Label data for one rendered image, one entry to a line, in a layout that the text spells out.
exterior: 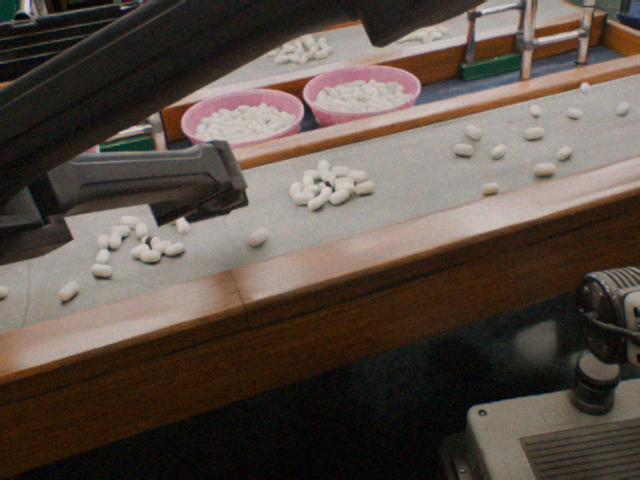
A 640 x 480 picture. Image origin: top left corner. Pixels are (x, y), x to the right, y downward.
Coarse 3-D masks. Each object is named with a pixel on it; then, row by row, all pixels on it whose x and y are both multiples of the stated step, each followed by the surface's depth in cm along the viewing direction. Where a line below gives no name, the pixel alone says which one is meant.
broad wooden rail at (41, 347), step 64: (512, 192) 111; (576, 192) 110; (320, 256) 101; (384, 256) 100; (448, 256) 101; (512, 256) 107; (576, 256) 113; (64, 320) 93; (128, 320) 92; (192, 320) 91; (256, 320) 94; (320, 320) 99; (384, 320) 104; (448, 320) 110; (0, 384) 85; (64, 384) 88; (128, 384) 93; (192, 384) 97; (256, 384) 102; (0, 448) 91; (64, 448) 95
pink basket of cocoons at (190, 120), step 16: (224, 96) 153; (240, 96) 154; (256, 96) 154; (272, 96) 153; (288, 96) 150; (192, 112) 147; (208, 112) 151; (288, 112) 151; (192, 128) 146; (288, 128) 136; (240, 144) 133
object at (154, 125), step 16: (16, 0) 100; (32, 0) 105; (128, 0) 97; (16, 16) 93; (32, 16) 94; (160, 112) 124; (128, 128) 123; (144, 128) 124; (160, 128) 125; (160, 144) 126
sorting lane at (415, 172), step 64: (448, 128) 137; (512, 128) 135; (576, 128) 133; (256, 192) 122; (320, 192) 120; (384, 192) 119; (448, 192) 117; (64, 256) 110; (128, 256) 109; (192, 256) 107; (256, 256) 106; (0, 320) 98
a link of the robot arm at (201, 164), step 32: (96, 160) 60; (128, 160) 65; (160, 160) 70; (192, 160) 76; (224, 160) 85; (32, 192) 54; (64, 192) 55; (96, 192) 59; (128, 192) 63; (160, 192) 70; (192, 192) 78; (224, 192) 83; (64, 224) 54; (0, 256) 49; (32, 256) 54
